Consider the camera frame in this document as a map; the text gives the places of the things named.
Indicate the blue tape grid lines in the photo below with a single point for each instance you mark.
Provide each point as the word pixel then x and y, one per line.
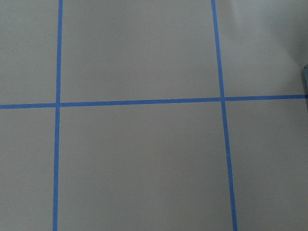
pixel 222 99

